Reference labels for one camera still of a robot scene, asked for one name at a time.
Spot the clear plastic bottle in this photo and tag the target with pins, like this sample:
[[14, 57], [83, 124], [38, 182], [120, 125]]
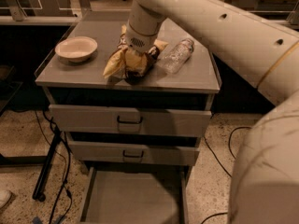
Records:
[[178, 56]]

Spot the white bowl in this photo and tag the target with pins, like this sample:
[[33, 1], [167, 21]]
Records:
[[76, 49]]

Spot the grey bottom drawer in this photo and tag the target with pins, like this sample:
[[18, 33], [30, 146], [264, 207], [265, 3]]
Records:
[[134, 195]]

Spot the brown chip bag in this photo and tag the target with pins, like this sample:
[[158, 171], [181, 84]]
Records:
[[127, 63]]

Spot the grey drawer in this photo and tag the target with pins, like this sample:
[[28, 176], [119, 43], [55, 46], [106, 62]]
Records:
[[134, 195], [146, 149], [102, 119]]

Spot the white shoe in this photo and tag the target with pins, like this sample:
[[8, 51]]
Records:
[[5, 196]]

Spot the grey middle drawer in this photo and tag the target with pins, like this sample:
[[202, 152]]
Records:
[[146, 149]]

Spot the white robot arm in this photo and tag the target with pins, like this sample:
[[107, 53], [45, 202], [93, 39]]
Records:
[[265, 180]]

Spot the grey top drawer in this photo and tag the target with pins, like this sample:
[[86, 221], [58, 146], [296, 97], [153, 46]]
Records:
[[102, 119]]

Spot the black table leg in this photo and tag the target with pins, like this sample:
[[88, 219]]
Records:
[[38, 193]]

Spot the grey drawer cabinet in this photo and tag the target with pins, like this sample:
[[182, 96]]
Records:
[[66, 83]]

